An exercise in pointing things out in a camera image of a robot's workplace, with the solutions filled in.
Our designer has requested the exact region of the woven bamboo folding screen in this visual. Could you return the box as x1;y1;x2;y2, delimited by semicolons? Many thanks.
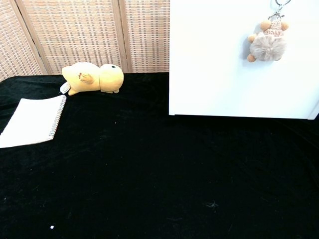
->
0;0;170;82

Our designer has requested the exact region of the yellow duck plush toy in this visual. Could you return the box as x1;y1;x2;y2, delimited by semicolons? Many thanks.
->
61;62;125;97

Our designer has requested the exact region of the pink fluffy plush keychain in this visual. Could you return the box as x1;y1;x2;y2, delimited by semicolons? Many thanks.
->
247;0;293;63

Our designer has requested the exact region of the white board panel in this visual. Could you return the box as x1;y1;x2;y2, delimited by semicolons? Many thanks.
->
168;0;319;120

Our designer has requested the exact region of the black velvet tablecloth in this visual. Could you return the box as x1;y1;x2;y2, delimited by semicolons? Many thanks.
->
0;71;319;239

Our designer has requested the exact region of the white spiral notebook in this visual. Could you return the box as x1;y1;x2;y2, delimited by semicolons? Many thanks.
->
0;95;68;149

